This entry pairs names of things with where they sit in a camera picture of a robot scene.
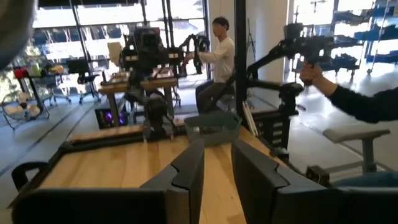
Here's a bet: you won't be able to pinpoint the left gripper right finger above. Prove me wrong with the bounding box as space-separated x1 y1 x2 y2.
231 139 338 224

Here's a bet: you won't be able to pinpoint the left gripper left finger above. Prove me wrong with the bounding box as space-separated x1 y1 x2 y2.
139 138 205 224

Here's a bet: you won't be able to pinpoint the person's forearm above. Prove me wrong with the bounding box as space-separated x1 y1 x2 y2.
317 76 398 124

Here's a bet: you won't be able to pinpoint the white lampshade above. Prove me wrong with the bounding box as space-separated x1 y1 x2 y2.
107 42 124 67

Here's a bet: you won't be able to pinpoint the wooden workbench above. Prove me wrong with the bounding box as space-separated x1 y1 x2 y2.
98 70 178 127

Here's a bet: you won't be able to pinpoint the teal plastic bin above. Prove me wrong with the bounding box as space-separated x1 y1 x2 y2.
183 111 243 147

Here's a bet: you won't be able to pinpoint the white aluminium bars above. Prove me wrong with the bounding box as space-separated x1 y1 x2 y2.
241 100 259 138

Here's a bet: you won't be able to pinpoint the black office chair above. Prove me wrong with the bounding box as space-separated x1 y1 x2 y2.
67 58 103 104

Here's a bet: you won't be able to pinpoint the person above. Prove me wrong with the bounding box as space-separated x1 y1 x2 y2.
183 16 236 114

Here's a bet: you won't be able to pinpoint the computer tower with lights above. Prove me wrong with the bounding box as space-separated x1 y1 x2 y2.
95 107 129 130

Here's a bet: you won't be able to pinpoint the black tripod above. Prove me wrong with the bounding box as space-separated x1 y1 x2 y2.
247 18 256 62

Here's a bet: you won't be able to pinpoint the grey chair armrest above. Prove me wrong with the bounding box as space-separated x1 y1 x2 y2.
322 126 391 175

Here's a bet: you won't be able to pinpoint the blue chair seat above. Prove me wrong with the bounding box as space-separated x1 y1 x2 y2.
331 170 398 189

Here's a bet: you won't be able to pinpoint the black side table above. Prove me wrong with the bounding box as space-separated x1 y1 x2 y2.
14 65 74 110

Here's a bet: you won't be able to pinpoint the person's hand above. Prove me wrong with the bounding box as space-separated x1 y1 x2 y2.
298 61 325 87

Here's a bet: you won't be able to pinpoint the white floor fan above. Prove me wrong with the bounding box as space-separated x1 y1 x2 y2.
1 91 50 130

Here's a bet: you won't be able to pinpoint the shelf cart with blue bins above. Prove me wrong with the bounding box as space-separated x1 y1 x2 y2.
329 0 398 75

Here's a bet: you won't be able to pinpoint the black vertical frame post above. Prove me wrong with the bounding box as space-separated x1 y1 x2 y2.
234 0 248 121

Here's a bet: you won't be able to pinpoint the black table handle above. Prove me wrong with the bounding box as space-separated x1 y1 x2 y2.
11 161 50 191

